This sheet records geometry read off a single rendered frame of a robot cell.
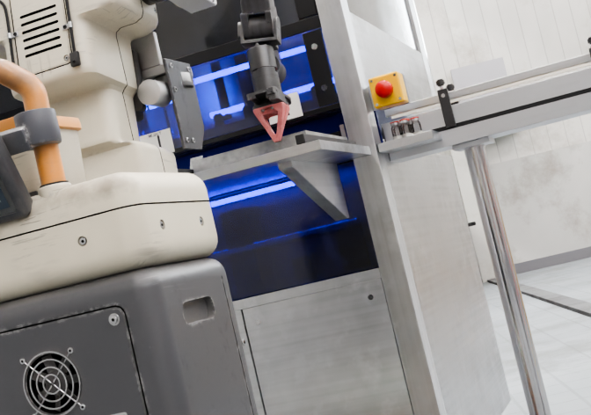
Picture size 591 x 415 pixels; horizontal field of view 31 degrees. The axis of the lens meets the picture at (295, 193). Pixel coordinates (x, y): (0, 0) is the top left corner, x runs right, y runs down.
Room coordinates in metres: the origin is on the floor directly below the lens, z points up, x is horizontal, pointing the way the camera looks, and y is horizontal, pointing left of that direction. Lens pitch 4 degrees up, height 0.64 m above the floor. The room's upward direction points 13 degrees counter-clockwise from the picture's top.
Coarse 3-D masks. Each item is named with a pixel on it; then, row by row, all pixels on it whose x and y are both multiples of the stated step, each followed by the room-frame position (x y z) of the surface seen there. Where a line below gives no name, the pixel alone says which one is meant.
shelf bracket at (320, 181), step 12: (288, 168) 2.20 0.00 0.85; (300, 168) 2.24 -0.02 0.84; (312, 168) 2.33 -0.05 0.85; (324, 168) 2.41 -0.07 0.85; (336, 168) 2.51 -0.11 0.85; (300, 180) 2.27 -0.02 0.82; (312, 180) 2.31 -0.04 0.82; (324, 180) 2.39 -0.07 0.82; (336, 180) 2.48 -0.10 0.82; (312, 192) 2.33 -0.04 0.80; (324, 192) 2.37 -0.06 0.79; (336, 192) 2.46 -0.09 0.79; (324, 204) 2.41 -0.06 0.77; (336, 204) 2.44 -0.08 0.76; (336, 216) 2.48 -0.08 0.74; (348, 216) 2.51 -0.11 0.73
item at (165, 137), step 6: (156, 132) 2.65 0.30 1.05; (162, 132) 2.64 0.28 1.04; (168, 132) 2.64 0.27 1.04; (144, 138) 2.66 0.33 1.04; (150, 138) 2.65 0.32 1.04; (156, 138) 2.65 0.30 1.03; (162, 138) 2.64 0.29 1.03; (168, 138) 2.64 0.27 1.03; (156, 144) 2.65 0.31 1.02; (162, 144) 2.65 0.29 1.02; (168, 144) 2.64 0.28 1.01; (174, 150) 2.64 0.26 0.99
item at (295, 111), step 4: (292, 92) 2.54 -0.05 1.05; (296, 92) 2.53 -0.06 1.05; (288, 96) 2.54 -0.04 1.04; (292, 96) 2.54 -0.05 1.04; (296, 96) 2.54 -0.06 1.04; (292, 100) 2.54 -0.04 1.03; (296, 100) 2.54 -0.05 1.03; (292, 104) 2.54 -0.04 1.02; (296, 104) 2.54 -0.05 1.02; (300, 104) 2.53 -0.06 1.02; (292, 108) 2.54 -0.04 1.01; (296, 108) 2.54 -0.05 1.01; (300, 108) 2.53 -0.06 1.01; (292, 112) 2.54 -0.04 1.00; (296, 112) 2.54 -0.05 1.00; (300, 112) 2.54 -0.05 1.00; (276, 116) 2.55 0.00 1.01; (288, 116) 2.54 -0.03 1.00; (292, 116) 2.54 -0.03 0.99; (296, 116) 2.54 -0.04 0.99; (272, 120) 2.56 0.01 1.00; (276, 120) 2.55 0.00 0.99
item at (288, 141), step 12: (300, 132) 2.21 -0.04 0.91; (312, 132) 2.26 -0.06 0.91; (252, 144) 2.24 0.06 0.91; (264, 144) 2.23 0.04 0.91; (276, 144) 2.23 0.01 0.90; (288, 144) 2.22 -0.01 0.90; (216, 156) 2.27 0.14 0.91; (228, 156) 2.26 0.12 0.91; (240, 156) 2.25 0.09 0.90; (252, 156) 2.24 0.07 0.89; (204, 168) 2.28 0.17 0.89
